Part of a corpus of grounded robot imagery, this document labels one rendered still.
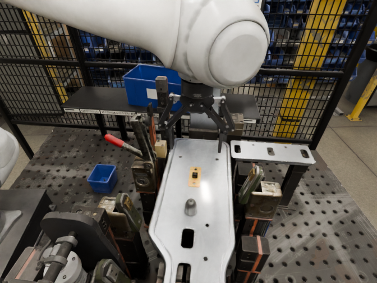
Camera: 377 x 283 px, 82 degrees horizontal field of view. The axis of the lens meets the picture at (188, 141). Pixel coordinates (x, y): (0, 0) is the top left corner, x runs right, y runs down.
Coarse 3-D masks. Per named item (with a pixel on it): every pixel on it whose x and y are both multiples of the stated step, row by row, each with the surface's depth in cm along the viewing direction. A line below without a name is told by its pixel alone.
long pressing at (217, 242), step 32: (192, 160) 76; (224, 160) 76; (160, 192) 65; (192, 192) 66; (224, 192) 66; (160, 224) 58; (192, 224) 58; (224, 224) 58; (160, 256) 52; (192, 256) 51; (224, 256) 52
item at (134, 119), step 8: (136, 120) 57; (144, 120) 58; (136, 128) 58; (144, 128) 62; (136, 136) 60; (144, 136) 64; (144, 144) 62; (144, 152) 64; (152, 152) 67; (144, 160) 66
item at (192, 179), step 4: (192, 168) 73; (200, 168) 73; (192, 172) 70; (196, 172) 70; (200, 172) 71; (192, 176) 69; (196, 176) 69; (200, 176) 70; (188, 180) 69; (192, 180) 69; (196, 180) 69; (188, 184) 68; (192, 184) 68; (196, 184) 68
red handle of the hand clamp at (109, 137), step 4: (104, 136) 63; (108, 136) 63; (112, 136) 64; (108, 140) 63; (112, 140) 63; (116, 140) 64; (120, 140) 64; (116, 144) 64; (120, 144) 64; (124, 144) 65; (124, 148) 65; (128, 148) 65; (132, 148) 66; (132, 152) 66; (136, 152) 66; (140, 152) 66; (140, 156) 66; (152, 160) 67
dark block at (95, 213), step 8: (80, 208) 48; (88, 208) 48; (96, 208) 48; (104, 208) 48; (96, 216) 46; (104, 216) 48; (104, 224) 48; (104, 232) 48; (112, 232) 54; (112, 240) 54; (128, 272) 68
